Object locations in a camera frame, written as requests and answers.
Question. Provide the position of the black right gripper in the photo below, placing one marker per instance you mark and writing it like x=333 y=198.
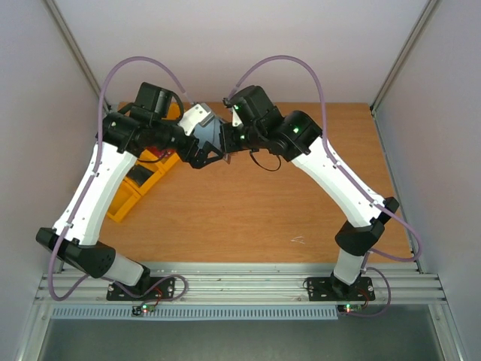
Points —
x=225 y=139

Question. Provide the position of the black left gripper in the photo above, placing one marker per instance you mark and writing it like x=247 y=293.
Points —
x=186 y=156

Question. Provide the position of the brown leather card holder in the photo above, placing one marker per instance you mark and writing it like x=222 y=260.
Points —
x=210 y=132

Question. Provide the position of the red credit card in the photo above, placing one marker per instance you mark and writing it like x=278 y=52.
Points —
x=166 y=154

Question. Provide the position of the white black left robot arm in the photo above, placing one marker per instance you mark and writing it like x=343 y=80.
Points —
x=126 y=134

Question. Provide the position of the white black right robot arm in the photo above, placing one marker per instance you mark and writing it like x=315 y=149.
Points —
x=258 y=124

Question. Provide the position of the black card in bin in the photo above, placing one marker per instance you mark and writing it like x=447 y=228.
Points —
x=139 y=175

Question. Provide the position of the yellow bin near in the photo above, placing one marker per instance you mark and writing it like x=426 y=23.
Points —
x=123 y=202

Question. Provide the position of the left small circuit board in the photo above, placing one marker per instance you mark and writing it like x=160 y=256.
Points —
x=144 y=309

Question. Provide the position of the small circuit board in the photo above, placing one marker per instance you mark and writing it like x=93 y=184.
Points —
x=144 y=309
x=350 y=308

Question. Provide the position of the right small circuit board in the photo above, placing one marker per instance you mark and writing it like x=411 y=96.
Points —
x=350 y=308

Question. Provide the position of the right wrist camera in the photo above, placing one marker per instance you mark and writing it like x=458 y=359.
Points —
x=235 y=119

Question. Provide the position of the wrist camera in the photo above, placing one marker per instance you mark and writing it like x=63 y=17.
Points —
x=199 y=114
x=235 y=119

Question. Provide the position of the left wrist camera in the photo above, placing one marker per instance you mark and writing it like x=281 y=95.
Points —
x=199 y=114

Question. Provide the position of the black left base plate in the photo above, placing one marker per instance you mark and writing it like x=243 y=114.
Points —
x=147 y=289

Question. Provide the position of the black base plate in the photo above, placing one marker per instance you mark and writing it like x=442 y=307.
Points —
x=325 y=289
x=147 y=289

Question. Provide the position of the right aluminium frame post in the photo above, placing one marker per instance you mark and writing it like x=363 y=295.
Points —
x=407 y=48

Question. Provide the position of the aluminium frame post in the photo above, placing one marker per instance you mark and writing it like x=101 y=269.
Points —
x=407 y=48
x=68 y=37

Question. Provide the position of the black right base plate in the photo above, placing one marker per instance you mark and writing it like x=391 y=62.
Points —
x=325 y=289

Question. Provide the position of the grey slotted cable duct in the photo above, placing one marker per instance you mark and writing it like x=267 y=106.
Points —
x=195 y=312

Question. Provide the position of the left aluminium frame post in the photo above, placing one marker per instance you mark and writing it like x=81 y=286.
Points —
x=68 y=37

